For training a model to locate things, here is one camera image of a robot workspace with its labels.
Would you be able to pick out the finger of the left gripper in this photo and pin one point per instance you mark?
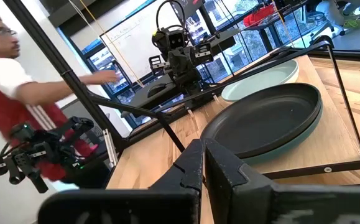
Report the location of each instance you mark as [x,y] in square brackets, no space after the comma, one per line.
[177,62]
[190,60]

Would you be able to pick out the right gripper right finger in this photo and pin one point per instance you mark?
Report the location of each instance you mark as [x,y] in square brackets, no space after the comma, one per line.
[229,186]

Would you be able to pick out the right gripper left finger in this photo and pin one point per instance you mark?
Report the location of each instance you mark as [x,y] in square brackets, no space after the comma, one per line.
[186,174]

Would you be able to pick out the black plate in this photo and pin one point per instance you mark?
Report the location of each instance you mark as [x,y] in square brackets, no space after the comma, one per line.
[260,121]

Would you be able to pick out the light green plate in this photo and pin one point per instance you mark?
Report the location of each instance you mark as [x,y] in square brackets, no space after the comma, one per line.
[260,81]

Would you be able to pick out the dark teal plate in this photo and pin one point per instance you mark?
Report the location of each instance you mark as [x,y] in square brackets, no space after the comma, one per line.
[291,146]

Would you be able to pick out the beige plate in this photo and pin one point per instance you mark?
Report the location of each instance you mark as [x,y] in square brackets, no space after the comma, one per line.
[296,76]

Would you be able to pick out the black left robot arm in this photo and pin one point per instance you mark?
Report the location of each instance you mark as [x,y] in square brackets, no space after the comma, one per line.
[192,84]

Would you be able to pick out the person's forearm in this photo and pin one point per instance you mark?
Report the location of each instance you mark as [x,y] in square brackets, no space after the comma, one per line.
[52,91]

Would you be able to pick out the black computer mouse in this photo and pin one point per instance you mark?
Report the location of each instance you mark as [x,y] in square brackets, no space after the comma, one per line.
[156,89]

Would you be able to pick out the white whiteboard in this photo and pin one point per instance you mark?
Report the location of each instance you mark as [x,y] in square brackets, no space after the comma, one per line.
[133,40]

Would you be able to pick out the grey desk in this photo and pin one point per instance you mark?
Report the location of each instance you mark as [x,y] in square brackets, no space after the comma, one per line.
[142,97]

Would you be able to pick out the person's hand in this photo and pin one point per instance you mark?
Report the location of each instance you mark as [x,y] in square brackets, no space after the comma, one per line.
[103,76]

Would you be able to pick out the red bin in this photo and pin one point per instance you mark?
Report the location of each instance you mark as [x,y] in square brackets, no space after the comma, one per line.
[259,15]

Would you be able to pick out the black background table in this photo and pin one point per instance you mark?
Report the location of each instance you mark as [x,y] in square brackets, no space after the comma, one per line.
[270,29]

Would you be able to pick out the person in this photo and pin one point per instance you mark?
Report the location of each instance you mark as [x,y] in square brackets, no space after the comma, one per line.
[344,15]
[5,102]

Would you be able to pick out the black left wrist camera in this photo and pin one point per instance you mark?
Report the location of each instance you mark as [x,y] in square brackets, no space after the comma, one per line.
[173,39]

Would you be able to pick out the silver metal bracket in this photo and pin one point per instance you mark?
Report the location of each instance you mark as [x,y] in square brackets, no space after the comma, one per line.
[110,147]

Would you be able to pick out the black metal rig frame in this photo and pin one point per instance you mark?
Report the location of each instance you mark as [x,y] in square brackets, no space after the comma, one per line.
[74,81]

